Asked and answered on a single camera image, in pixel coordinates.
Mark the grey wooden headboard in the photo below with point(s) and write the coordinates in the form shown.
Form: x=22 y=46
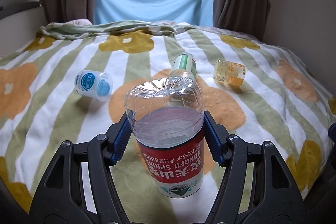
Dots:
x=14 y=9

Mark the blue label plastic bottle cup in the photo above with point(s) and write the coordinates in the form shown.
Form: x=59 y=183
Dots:
x=94 y=84

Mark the red label plastic bottle cup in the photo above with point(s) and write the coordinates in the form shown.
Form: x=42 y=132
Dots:
x=166 y=117

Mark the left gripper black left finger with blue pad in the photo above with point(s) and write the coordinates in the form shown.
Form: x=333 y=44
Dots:
x=60 y=198

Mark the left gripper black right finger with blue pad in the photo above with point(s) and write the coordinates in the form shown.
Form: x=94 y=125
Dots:
x=257 y=185

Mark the green label plastic bottle cup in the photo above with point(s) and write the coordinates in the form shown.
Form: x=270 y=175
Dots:
x=184 y=65

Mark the white padded headboard cushion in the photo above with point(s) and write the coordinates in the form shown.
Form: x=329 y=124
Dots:
x=18 y=29

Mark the striped floral blanket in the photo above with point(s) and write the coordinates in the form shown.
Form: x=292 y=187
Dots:
x=279 y=101

